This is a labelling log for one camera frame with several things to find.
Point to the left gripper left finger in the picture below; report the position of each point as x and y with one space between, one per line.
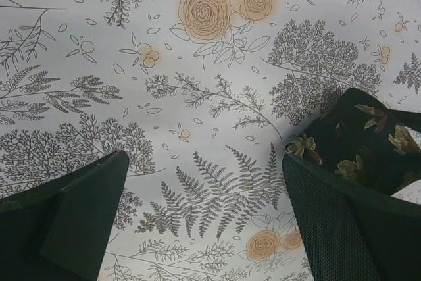
60 230

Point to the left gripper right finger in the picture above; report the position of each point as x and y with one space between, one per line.
351 232

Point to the black gold floral tie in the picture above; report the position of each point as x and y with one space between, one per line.
361 140

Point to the floral patterned table mat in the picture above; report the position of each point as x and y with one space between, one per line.
205 97

